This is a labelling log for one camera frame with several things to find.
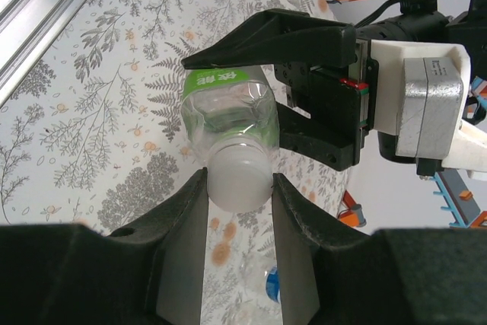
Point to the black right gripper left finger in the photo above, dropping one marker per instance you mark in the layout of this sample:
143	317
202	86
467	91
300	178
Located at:
95	275

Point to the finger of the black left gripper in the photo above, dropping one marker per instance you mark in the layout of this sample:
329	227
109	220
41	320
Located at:
327	146
289	39

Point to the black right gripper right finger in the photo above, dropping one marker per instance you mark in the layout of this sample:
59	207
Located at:
380	283

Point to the green label plastic bottle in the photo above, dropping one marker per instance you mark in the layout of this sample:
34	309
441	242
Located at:
228	112

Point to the blue label plastic bottle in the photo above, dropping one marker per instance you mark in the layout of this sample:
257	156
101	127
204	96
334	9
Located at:
272	283

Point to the floral patterned table cover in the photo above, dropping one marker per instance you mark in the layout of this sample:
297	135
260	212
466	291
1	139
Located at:
95	112

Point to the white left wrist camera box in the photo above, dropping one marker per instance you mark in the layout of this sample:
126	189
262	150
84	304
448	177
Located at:
430	112

